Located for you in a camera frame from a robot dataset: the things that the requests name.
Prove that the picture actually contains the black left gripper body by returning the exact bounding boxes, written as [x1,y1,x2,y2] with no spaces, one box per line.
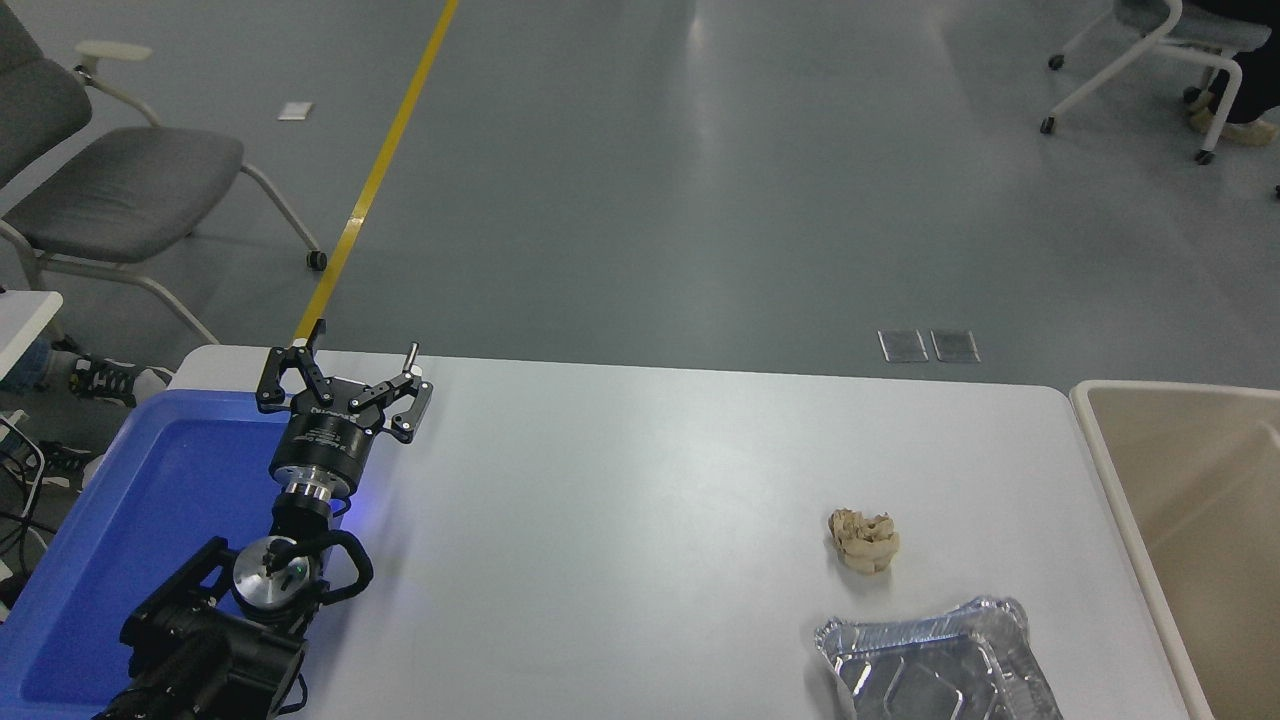
[270,383,389,493]

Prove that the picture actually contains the blue plastic tray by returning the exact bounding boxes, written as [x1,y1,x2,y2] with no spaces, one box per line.
[0,390,351,720]

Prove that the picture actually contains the seated person with black sneakers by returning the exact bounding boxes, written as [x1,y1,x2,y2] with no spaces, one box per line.
[0,335,178,491]

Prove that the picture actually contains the grey padded chair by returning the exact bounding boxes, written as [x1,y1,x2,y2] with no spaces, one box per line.
[0,0,328,346]

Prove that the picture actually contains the small white side table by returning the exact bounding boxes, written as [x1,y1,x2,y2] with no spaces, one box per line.
[0,290,63,379]

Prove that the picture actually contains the crumpled tan paper ball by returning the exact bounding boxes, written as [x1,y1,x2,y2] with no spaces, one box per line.
[829,509,901,576]

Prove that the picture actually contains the silver foil tray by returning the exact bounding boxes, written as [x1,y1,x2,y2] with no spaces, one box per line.
[813,597,1066,720]

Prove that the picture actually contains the large pale bin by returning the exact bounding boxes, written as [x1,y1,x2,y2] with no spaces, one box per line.
[1070,380,1280,720]

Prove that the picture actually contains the white-framed wheeled chair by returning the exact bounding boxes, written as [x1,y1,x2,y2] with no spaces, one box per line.
[1040,0,1273,166]

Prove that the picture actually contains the seated person with tan shoe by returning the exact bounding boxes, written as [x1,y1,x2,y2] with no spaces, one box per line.
[1185,0,1280,147]

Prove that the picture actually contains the white cable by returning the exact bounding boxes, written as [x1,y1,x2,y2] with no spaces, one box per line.
[0,410,47,523]

